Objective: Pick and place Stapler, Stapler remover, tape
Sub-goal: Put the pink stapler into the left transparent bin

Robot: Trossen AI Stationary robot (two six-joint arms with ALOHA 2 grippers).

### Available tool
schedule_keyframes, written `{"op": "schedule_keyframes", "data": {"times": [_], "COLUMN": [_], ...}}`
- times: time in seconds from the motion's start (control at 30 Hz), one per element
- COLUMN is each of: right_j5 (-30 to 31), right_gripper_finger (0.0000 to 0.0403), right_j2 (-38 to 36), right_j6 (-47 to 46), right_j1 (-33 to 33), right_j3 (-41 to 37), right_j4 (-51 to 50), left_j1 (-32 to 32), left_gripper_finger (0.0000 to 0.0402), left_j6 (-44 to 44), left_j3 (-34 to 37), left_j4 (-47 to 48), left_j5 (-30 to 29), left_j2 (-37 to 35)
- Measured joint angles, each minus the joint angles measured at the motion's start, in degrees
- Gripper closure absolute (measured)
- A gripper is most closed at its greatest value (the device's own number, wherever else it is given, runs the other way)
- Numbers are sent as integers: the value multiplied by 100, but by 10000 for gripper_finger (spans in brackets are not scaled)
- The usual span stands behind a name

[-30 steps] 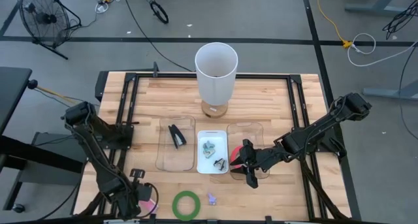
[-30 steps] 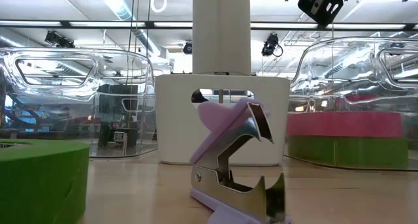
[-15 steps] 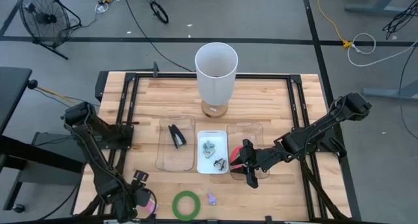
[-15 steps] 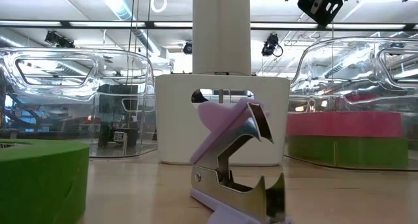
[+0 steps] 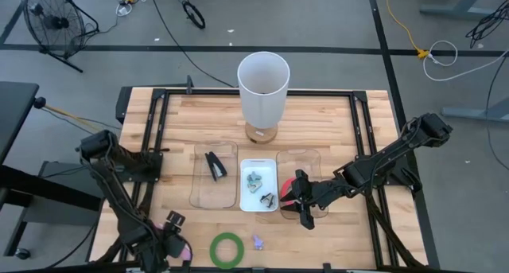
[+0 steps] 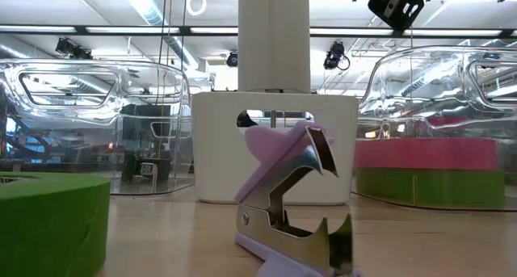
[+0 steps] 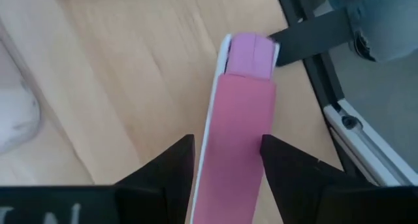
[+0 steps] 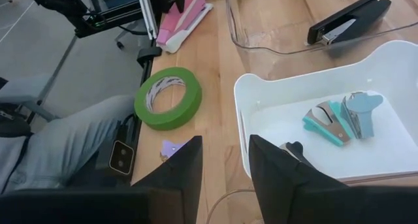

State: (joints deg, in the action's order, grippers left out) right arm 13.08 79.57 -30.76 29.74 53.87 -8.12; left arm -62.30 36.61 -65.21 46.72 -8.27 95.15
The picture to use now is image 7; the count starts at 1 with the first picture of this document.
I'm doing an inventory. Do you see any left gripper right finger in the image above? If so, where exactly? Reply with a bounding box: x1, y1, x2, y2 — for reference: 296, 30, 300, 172
259, 133, 418, 224

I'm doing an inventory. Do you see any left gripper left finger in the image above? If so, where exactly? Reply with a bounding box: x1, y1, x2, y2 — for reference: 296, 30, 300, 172
0, 134, 196, 224

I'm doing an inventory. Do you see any pink stapler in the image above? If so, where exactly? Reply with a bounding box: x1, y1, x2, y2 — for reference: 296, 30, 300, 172
190, 32, 281, 224

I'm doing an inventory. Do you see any clear plastic bin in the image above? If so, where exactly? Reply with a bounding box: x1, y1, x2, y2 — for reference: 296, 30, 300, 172
0, 18, 45, 155

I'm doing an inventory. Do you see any person's leg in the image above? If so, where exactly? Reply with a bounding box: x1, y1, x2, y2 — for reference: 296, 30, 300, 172
327, 0, 418, 63

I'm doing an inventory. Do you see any silver aluminium rail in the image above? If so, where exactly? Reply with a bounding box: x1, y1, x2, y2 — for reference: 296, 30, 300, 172
322, 98, 418, 188

